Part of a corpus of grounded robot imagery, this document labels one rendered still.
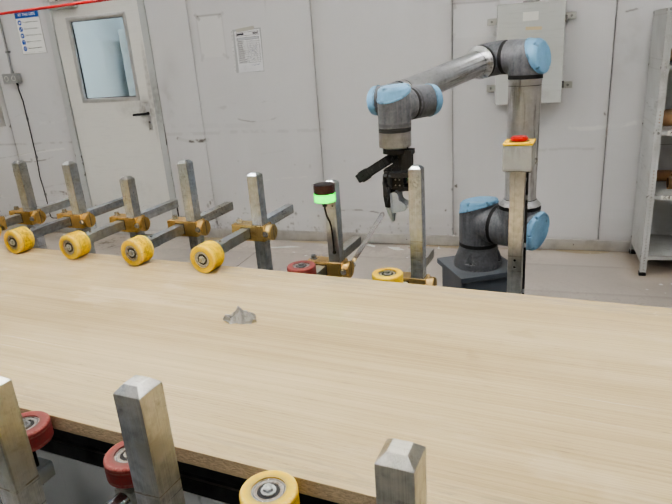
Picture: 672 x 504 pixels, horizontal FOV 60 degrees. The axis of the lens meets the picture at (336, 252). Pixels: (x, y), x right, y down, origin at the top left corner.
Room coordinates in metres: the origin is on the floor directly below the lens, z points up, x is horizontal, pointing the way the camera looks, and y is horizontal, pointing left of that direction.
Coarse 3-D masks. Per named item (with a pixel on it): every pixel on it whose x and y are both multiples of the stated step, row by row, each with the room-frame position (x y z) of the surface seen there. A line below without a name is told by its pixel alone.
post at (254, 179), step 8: (248, 176) 1.72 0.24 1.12; (256, 176) 1.71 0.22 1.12; (248, 184) 1.72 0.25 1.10; (256, 184) 1.71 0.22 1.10; (248, 192) 1.72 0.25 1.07; (256, 192) 1.71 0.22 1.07; (256, 200) 1.71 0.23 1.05; (264, 200) 1.74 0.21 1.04; (256, 208) 1.71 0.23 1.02; (264, 208) 1.73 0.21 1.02; (256, 216) 1.72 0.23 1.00; (264, 216) 1.73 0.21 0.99; (256, 224) 1.72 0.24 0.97; (256, 248) 1.72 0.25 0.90; (264, 248) 1.71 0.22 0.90; (256, 256) 1.72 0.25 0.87; (264, 256) 1.71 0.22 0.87; (264, 264) 1.71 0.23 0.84
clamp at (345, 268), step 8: (320, 256) 1.67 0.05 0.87; (320, 264) 1.62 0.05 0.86; (328, 264) 1.61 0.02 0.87; (336, 264) 1.60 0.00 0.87; (344, 264) 1.60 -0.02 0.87; (352, 264) 1.62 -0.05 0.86; (328, 272) 1.61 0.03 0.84; (336, 272) 1.60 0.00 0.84; (344, 272) 1.58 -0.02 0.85; (352, 272) 1.61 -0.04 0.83
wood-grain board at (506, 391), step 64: (0, 256) 1.82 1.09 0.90; (64, 256) 1.77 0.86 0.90; (0, 320) 1.29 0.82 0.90; (64, 320) 1.27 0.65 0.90; (128, 320) 1.24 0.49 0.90; (192, 320) 1.21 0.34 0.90; (320, 320) 1.16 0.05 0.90; (384, 320) 1.14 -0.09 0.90; (448, 320) 1.12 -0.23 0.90; (512, 320) 1.10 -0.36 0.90; (576, 320) 1.07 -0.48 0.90; (640, 320) 1.05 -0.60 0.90; (64, 384) 0.97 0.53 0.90; (192, 384) 0.93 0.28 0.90; (256, 384) 0.92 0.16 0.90; (320, 384) 0.90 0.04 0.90; (384, 384) 0.89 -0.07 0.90; (448, 384) 0.87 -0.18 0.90; (512, 384) 0.86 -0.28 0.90; (576, 384) 0.84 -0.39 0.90; (640, 384) 0.83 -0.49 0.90; (192, 448) 0.75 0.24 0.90; (256, 448) 0.74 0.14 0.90; (320, 448) 0.73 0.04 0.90; (448, 448) 0.71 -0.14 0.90; (512, 448) 0.70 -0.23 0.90; (576, 448) 0.68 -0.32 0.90; (640, 448) 0.68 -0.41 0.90
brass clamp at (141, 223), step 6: (114, 216) 1.96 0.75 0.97; (120, 216) 1.95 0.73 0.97; (138, 216) 1.93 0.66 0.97; (144, 216) 1.95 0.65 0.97; (126, 222) 1.92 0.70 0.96; (132, 222) 1.91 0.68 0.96; (138, 222) 1.91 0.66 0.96; (144, 222) 1.92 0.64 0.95; (126, 228) 1.93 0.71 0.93; (132, 228) 1.92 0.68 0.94; (138, 228) 1.91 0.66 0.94; (144, 228) 1.91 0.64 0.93
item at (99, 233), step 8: (168, 200) 2.19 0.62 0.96; (176, 200) 2.19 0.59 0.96; (152, 208) 2.08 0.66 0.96; (160, 208) 2.10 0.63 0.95; (168, 208) 2.14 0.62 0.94; (152, 216) 2.06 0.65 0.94; (112, 224) 1.89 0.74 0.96; (120, 224) 1.91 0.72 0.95; (88, 232) 1.81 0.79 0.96; (96, 232) 1.81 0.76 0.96; (104, 232) 1.85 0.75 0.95; (112, 232) 1.88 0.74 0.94; (96, 240) 1.81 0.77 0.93
